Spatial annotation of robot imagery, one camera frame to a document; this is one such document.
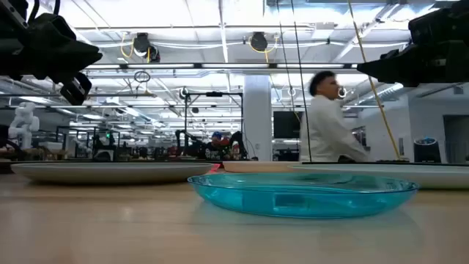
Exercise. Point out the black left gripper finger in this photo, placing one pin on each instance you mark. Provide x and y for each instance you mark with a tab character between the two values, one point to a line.
82	56

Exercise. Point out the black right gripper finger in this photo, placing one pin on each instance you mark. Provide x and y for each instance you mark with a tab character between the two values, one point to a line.
395	67

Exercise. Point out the large light blue plastic plate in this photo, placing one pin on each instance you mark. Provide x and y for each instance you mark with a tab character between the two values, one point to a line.
439	177

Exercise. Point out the small red plastic plate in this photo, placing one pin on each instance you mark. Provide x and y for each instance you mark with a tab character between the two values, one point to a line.
214	168

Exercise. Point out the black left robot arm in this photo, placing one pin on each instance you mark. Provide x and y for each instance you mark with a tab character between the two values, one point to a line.
12	14

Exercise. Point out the white humanoid robot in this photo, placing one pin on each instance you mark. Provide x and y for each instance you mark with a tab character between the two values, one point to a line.
23	124

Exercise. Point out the black trash bin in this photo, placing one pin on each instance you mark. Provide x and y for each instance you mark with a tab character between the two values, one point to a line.
427	152

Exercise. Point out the person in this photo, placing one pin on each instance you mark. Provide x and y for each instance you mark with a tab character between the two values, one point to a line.
326	128
217	146

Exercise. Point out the grey door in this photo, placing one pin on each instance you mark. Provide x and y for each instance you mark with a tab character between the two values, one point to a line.
456	139

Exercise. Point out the large grey-green plastic plate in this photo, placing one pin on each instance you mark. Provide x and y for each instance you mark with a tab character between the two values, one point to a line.
110	172

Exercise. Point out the black monitor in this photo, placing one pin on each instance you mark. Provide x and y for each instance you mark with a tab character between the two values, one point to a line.
286	124

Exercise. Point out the white building pillar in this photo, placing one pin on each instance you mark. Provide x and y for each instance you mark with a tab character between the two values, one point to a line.
257	117

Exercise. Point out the teal divided bowl bottom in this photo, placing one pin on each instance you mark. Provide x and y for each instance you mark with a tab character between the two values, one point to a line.
293	201

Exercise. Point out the small white plastic plate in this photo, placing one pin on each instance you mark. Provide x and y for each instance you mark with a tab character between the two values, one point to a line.
256	166

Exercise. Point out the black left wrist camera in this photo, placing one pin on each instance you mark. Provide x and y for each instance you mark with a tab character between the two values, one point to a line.
75	89

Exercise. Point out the black table frame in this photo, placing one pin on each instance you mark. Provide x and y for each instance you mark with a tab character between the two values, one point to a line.
403	163

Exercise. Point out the black background rig frame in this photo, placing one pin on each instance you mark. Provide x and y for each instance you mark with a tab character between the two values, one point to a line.
214	94

